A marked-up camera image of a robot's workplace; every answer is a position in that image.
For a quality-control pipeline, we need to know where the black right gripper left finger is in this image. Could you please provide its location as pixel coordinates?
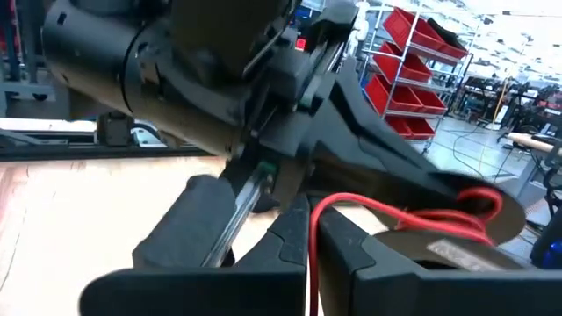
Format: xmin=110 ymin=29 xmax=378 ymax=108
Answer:
xmin=78 ymin=194 xmax=308 ymax=316

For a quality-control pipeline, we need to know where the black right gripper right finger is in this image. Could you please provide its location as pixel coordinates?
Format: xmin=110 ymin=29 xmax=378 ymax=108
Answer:
xmin=315 ymin=205 xmax=562 ymax=316

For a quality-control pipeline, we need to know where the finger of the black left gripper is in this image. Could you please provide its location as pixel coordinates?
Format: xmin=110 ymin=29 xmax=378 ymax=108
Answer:
xmin=305 ymin=135 xmax=466 ymax=207
xmin=328 ymin=59 xmax=444 ymax=175

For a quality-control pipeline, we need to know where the thin red wire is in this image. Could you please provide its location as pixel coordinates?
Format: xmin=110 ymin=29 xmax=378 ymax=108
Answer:
xmin=308 ymin=186 xmax=505 ymax=316

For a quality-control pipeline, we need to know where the black spool for red wire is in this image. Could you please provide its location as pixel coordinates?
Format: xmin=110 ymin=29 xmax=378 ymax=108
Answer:
xmin=372 ymin=171 xmax=528 ymax=272

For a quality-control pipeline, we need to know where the metal rack with red bins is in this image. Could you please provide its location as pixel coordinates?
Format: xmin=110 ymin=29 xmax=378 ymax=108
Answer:
xmin=359 ymin=6 xmax=472 ymax=155

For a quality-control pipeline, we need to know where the black computer tower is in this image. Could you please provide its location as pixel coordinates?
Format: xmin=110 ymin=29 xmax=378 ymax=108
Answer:
xmin=529 ymin=209 xmax=562 ymax=269

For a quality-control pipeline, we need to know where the desk with wooden top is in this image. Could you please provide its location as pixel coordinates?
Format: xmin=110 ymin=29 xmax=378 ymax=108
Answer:
xmin=507 ymin=130 xmax=562 ymax=201

